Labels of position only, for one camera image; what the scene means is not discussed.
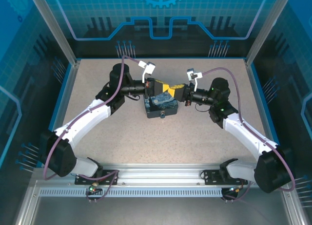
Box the starry night painted tin box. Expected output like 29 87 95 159
142 93 180 120

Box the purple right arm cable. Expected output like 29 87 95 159
201 67 297 204

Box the aluminium right side rail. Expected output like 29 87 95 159
245 60 281 167

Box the aluminium left side rail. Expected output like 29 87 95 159
40 60 81 169

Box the aluminium right frame post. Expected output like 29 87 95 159
245 0 287 66

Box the aluminium frame post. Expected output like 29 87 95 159
27 0 81 66
245 0 287 66

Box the aluminium left frame post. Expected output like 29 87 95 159
27 0 81 66

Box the aluminium mounting rail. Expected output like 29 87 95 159
31 162 293 188

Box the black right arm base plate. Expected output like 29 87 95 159
202 169 249 186

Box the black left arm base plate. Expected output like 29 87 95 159
74 169 120 187

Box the slotted grey cable duct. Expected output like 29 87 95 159
38 188 224 198

